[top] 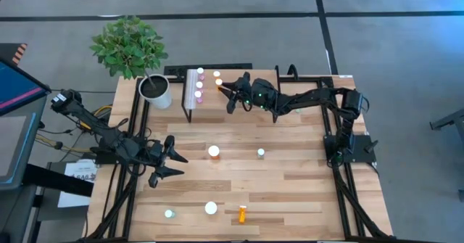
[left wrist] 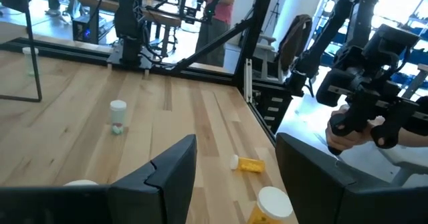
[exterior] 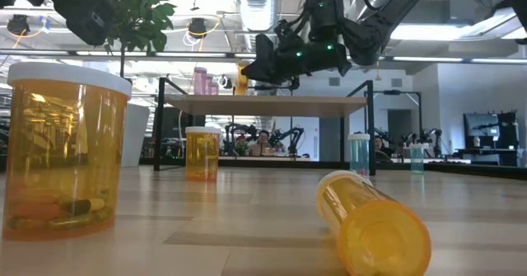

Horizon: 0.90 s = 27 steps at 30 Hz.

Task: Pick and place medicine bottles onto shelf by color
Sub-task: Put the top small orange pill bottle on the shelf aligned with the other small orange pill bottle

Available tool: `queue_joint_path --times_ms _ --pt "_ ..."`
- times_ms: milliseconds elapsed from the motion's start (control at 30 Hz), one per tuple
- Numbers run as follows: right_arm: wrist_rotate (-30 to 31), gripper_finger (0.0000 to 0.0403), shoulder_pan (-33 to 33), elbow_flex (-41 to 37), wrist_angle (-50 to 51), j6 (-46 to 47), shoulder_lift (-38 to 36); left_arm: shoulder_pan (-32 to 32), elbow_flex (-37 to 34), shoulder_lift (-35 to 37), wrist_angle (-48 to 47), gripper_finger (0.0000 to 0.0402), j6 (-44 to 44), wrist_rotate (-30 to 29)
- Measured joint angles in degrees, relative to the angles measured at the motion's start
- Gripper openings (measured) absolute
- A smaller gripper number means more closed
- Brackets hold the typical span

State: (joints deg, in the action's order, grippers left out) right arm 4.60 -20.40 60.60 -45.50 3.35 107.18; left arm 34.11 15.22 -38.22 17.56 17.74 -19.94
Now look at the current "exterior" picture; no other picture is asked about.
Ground large orange medicine bottle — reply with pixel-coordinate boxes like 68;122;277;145
184;126;222;182
2;61;133;242

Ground green leafy artificial plant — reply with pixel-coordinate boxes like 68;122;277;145
98;0;178;79

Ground black ceiling-mounted camera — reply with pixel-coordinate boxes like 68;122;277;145
188;17;208;38
7;14;30;36

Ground green medicine bottle white cap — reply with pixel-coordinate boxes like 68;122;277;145
347;133;371;179
409;143;425;175

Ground background wooden table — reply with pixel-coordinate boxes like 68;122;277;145
217;155;312;162

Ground slim orange medicine bottle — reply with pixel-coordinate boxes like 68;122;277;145
315;170;432;276
236;63;250;96

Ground black and yellow capsule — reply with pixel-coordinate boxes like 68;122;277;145
59;198;106;216

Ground black background monitor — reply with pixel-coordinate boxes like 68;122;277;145
463;113;501;139

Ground silver ventilation duct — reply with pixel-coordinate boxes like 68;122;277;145
234;0;283;63

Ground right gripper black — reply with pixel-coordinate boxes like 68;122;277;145
240;34;352;84

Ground wooden shelf black metal legs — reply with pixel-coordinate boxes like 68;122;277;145
153;77;376;176

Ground person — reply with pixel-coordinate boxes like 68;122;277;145
250;129;276;157
373;134;394;157

